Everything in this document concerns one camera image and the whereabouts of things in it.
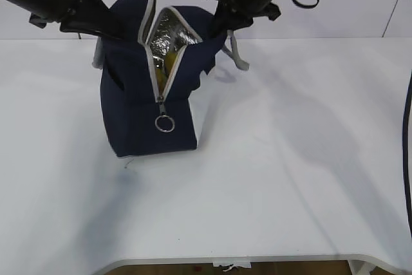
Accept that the yellow banana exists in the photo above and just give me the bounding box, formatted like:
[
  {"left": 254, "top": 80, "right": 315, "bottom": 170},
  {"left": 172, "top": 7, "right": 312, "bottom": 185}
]
[{"left": 155, "top": 52, "right": 178, "bottom": 90}]

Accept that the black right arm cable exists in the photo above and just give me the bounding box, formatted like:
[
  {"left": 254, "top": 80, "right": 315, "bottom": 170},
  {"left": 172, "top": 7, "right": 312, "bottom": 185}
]
[{"left": 286, "top": 0, "right": 412, "bottom": 243}]

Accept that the navy blue lunch bag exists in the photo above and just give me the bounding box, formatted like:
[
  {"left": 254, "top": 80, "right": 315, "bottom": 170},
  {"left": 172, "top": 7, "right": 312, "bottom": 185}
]
[{"left": 93, "top": 0, "right": 249, "bottom": 158}]

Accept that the white tape on table edge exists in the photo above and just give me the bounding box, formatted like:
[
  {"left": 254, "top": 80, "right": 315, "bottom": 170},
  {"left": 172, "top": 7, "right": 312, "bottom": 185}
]
[{"left": 212, "top": 258, "right": 252, "bottom": 272}]

